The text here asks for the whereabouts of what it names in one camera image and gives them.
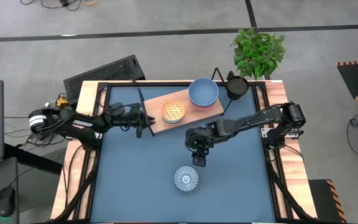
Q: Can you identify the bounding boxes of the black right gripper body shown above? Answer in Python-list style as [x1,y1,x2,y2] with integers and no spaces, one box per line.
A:
[191,140,211,159]

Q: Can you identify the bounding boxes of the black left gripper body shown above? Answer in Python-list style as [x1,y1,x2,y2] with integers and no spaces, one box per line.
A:
[124,105,145,129]

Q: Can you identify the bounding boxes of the red zigzag patterned bowl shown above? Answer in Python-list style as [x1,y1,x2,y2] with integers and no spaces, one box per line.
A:
[173,165,200,193]

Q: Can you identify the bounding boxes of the light blue star patterned bowl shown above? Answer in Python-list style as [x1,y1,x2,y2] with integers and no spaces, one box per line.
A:
[160,99,186,124]

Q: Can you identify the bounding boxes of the plain red bowl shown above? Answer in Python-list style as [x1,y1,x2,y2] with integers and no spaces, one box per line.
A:
[190,101,219,111]

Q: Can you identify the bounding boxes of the plain blue large bowl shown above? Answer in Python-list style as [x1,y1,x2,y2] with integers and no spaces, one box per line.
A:
[188,77,220,107]

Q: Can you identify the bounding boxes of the blue table mat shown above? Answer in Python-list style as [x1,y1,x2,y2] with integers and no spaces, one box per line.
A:
[90,85,276,223]

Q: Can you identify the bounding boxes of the black perforated floor panel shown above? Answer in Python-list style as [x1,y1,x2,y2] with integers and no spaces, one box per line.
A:
[63,54,146,102]

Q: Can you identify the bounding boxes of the black desk leg bar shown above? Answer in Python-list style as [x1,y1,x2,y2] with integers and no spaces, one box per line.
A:
[4,142,63,175]

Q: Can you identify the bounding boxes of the potted green plant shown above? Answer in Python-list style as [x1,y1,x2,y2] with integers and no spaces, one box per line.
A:
[226,27,287,101]

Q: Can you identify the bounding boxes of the black computer mouse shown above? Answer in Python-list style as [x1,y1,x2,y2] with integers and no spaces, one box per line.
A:
[0,185,16,218]

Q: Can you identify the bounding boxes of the black table frame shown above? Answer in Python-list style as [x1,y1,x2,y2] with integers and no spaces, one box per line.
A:
[50,80,323,224]

